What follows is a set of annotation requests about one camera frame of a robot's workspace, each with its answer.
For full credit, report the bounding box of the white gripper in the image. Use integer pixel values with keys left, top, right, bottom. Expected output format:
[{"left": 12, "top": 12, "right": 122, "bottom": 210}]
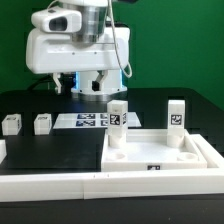
[{"left": 26, "top": 27, "right": 130, "bottom": 94}]

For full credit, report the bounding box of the white square tabletop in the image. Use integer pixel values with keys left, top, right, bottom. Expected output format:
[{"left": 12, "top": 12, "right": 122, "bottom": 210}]
[{"left": 101, "top": 129, "right": 207, "bottom": 172}]

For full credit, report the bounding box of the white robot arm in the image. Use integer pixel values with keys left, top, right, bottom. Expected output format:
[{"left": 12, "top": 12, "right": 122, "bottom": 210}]
[{"left": 26, "top": 0, "right": 135, "bottom": 101}]

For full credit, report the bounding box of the white marker sheet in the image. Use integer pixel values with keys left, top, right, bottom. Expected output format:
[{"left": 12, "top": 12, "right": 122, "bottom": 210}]
[{"left": 52, "top": 112, "right": 142, "bottom": 130}]

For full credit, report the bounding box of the white U-shaped obstacle fence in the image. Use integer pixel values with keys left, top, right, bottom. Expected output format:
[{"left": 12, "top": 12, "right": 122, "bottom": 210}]
[{"left": 0, "top": 134, "right": 224, "bottom": 202}]

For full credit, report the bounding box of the black cable bundle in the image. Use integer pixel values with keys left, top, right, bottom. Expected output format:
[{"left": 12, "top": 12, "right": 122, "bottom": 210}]
[{"left": 27, "top": 74, "right": 56, "bottom": 92}]

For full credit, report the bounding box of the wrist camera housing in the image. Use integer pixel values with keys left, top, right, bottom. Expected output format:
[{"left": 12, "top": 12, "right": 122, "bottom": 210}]
[{"left": 31, "top": 7, "right": 82, "bottom": 33}]

